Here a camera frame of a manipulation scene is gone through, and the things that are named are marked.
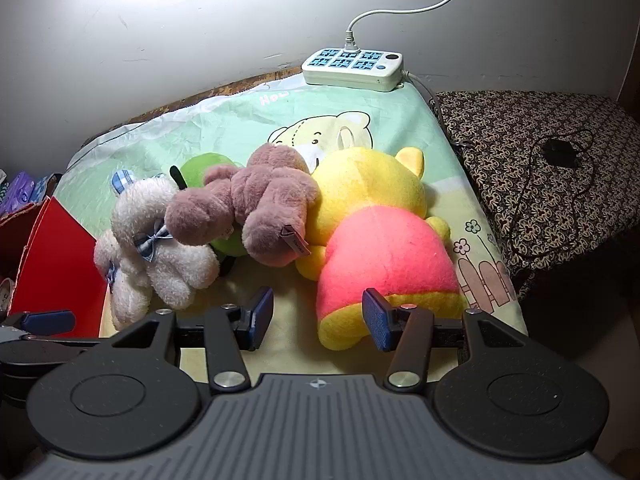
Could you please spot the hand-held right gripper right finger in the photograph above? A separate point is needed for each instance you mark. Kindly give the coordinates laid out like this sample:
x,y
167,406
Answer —
x,y
377,320

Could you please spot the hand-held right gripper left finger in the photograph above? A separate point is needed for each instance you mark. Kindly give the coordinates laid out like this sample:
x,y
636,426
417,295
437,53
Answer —
x,y
262,312

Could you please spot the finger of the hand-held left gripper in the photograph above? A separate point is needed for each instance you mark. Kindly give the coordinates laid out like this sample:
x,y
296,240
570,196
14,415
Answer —
x,y
47,320

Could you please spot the red cardboard box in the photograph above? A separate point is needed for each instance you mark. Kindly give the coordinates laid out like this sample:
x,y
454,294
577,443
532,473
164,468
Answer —
x,y
55,250

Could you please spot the yellow and pink plush bear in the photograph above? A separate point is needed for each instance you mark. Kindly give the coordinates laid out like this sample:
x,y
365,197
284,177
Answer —
x,y
380,240

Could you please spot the brown plush bear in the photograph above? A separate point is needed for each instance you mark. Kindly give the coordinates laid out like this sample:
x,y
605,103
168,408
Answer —
x,y
270,195

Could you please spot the white plush dog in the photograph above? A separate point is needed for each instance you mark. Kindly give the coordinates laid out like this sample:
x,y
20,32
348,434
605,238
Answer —
x,y
145,215

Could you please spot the green plush toy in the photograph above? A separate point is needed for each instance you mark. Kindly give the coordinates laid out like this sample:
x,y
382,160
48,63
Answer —
x,y
200,170

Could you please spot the purple tissue pack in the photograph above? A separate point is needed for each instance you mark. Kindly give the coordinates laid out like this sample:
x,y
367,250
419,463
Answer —
x,y
17,192

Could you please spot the blue tissue pack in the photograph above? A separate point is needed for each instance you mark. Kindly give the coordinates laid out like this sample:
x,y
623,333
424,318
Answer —
x,y
45,186

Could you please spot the patterned brown cushion stool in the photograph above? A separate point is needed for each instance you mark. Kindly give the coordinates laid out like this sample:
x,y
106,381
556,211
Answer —
x,y
500,185

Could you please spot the bear printed green blanket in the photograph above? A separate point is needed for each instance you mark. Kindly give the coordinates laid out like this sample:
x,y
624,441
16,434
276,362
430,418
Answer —
x,y
225,120

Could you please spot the white and blue power strip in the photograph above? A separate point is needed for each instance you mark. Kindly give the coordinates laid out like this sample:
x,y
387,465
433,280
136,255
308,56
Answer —
x,y
350,77

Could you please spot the small black device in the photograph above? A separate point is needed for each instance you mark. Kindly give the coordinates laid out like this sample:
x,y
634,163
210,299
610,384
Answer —
x,y
558,151

